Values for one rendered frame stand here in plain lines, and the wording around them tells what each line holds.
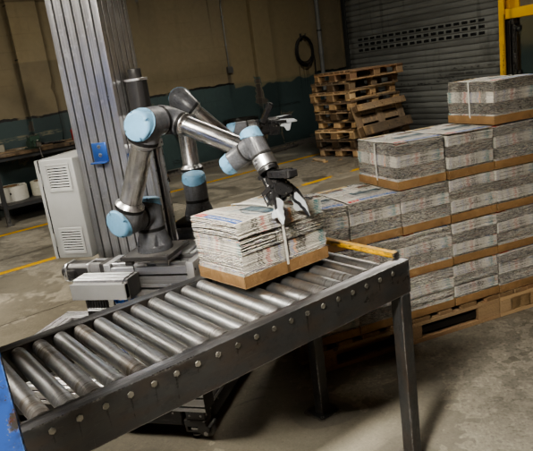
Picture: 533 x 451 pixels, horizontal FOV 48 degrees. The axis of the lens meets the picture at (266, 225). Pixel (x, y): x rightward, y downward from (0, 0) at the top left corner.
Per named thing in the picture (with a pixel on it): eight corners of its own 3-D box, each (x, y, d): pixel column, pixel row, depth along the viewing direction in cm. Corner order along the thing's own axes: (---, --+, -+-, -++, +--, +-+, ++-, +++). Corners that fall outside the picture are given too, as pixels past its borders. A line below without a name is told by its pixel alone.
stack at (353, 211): (282, 347, 330) (262, 202, 309) (456, 296, 366) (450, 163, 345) (311, 378, 295) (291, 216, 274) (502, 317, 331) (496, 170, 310)
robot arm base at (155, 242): (131, 254, 251) (126, 232, 249) (148, 243, 265) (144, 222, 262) (163, 253, 246) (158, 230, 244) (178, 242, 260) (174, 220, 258)
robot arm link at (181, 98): (179, 81, 279) (258, 148, 292) (178, 81, 290) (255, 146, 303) (163, 101, 280) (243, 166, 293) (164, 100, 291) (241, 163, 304)
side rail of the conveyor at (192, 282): (306, 264, 252) (303, 236, 249) (315, 266, 248) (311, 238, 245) (-30, 397, 176) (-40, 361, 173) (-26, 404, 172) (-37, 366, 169)
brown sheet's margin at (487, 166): (405, 171, 335) (405, 164, 334) (447, 162, 345) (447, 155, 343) (449, 180, 301) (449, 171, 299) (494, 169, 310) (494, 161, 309)
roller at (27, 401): (4, 366, 177) (1, 351, 175) (59, 428, 140) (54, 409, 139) (-13, 373, 174) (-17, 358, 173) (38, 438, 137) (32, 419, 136)
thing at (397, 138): (356, 140, 321) (356, 139, 320) (401, 132, 330) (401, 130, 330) (393, 145, 287) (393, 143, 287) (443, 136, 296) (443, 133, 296)
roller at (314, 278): (264, 261, 232) (255, 255, 229) (351, 286, 196) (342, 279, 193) (258, 273, 231) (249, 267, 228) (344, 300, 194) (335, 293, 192)
